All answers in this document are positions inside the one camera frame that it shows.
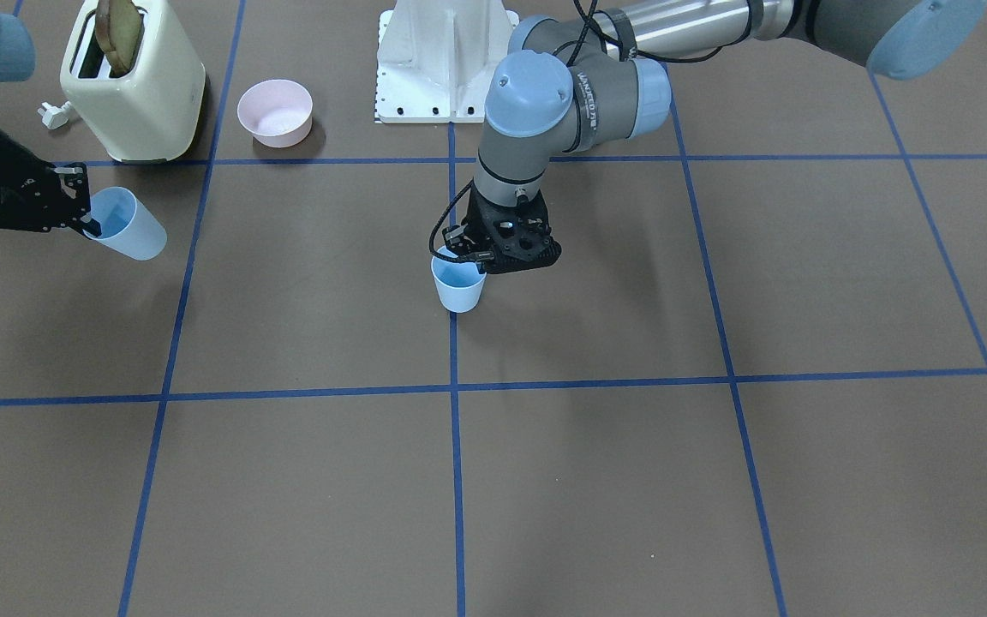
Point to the pink bowl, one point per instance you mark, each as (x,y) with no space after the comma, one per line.
(277,113)

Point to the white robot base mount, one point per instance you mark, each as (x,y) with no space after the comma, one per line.
(436,58)

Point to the white toaster plug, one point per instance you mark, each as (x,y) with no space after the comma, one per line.
(57,116)

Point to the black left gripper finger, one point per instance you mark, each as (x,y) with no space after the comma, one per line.
(446,254)

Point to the cream toaster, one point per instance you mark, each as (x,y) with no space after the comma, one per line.
(149,115)

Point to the light blue cup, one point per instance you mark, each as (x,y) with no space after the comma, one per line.
(459,285)
(126,225)

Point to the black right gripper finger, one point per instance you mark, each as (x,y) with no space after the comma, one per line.
(91,228)

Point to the toast slice in toaster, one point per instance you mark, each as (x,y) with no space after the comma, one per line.
(118,30)

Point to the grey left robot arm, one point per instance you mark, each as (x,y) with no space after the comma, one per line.
(567,87)

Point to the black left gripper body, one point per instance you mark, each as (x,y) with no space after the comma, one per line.
(457,236)

